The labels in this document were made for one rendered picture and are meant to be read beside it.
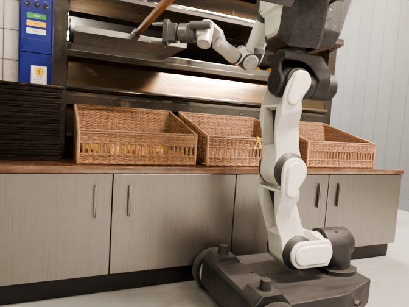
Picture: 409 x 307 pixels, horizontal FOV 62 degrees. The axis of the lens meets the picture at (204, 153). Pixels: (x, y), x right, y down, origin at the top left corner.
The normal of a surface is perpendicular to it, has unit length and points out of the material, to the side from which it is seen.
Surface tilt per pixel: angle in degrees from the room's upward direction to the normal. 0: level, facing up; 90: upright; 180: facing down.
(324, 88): 113
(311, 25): 101
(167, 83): 70
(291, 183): 90
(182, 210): 90
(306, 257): 90
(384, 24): 90
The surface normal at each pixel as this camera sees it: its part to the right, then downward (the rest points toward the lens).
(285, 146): 0.38, 0.10
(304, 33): 0.23, 0.29
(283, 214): 0.26, 0.51
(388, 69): -0.94, -0.04
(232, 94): 0.39, -0.25
